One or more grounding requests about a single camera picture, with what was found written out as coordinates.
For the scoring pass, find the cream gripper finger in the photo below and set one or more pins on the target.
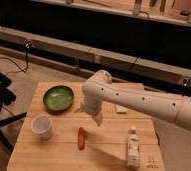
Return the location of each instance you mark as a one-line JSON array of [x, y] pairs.
[[78, 109], [98, 119]]

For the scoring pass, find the orange red pepper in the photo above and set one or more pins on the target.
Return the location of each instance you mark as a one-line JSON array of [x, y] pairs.
[[81, 138]]

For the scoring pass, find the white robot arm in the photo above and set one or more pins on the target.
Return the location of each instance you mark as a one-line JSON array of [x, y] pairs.
[[168, 107]]

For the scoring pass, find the green bowl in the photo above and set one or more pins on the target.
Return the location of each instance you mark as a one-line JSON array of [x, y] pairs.
[[58, 98]]

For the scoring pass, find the white rectangular block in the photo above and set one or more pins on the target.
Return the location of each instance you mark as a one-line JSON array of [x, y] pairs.
[[121, 109]]

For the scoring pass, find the clear plastic bottle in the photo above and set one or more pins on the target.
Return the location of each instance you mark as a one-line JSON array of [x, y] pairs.
[[133, 152]]

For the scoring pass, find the white plastic cup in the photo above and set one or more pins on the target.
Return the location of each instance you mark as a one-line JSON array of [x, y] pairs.
[[42, 126]]

